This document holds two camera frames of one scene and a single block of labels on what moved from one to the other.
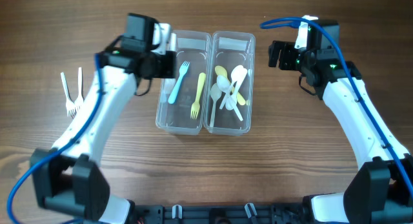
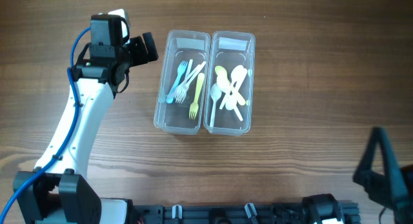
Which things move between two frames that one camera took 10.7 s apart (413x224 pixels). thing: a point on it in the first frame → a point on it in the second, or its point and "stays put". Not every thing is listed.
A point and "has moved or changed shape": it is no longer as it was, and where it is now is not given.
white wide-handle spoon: [238, 75] → [231, 101]
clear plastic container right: [230, 83] stays put
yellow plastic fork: [195, 105] stays put
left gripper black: [170, 70] → [141, 56]
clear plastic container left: [182, 102] stays put
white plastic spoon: [230, 101] → [238, 73]
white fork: [71, 106] → [181, 93]
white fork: [79, 100] has moved or changed shape
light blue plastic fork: [183, 69] stays put
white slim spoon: [215, 93] stays put
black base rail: [156, 213] stays put
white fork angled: [166, 85] → [182, 91]
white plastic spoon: [224, 86] stays put
